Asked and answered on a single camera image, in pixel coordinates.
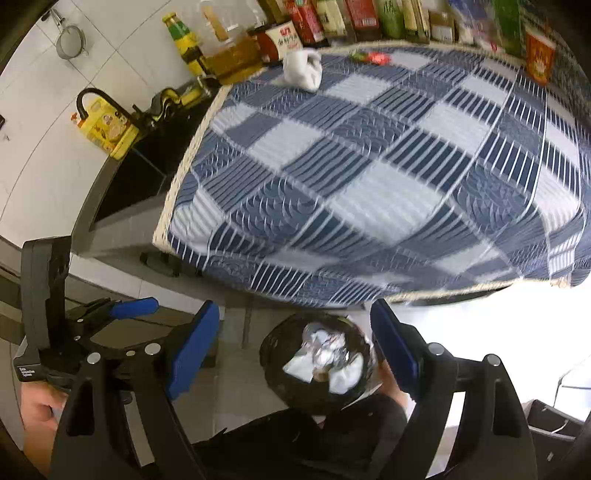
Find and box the large crumpled paper towel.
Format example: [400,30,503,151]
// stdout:
[276,48,323,90]

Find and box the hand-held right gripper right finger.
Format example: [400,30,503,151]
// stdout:
[369,298,541,480]

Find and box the small glass jar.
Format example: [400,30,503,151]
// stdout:
[428,9,458,43]

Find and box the clear bottle red label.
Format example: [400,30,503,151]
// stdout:
[344,0,382,31]

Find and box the pale bottle yellow cap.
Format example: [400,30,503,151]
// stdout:
[402,0,432,40]

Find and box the orange paper cup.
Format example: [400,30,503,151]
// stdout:
[524,25,557,86]

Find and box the person's left hand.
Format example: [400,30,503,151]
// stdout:
[19,383,70,476]

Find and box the blue checked quilted blanket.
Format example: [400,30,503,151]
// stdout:
[153,44,591,310]

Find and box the black kitchen sink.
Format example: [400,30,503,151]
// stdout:
[85,92,222,232]

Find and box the bottle with pale label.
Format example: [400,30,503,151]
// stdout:
[316,0,354,40]

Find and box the clear cooking oil jug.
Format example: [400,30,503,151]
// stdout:
[198,0,264,86]

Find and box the yellow green sponge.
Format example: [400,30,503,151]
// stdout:
[178,85,208,109]

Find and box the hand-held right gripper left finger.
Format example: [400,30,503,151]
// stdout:
[48,300,221,480]

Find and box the black curved faucet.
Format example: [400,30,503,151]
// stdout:
[76,88,153,127]

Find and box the yellow bottle green label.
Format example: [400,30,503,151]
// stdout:
[161,11,206,77]

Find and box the yellow dish soap bottle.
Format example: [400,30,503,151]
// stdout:
[70,98,140,161]

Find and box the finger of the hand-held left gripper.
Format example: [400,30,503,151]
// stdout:
[88,328,178,355]
[68,296,160,331]

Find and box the dark sauce jar red label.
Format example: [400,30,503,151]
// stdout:
[254,21,304,63]

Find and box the dark bottle red label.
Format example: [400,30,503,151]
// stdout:
[284,0,326,44]

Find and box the metal mesh strainer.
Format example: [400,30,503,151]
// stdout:
[50,8,88,60]

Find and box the bin with black liner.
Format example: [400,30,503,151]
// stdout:
[259,313,384,416]

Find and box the green packet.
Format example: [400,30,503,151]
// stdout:
[492,0,527,58]

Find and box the black crate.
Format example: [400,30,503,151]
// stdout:
[522,399,587,462]

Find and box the bottle with green label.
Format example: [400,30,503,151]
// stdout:
[376,0,409,40]

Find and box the white and blue packet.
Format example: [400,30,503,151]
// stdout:
[450,0,504,51]

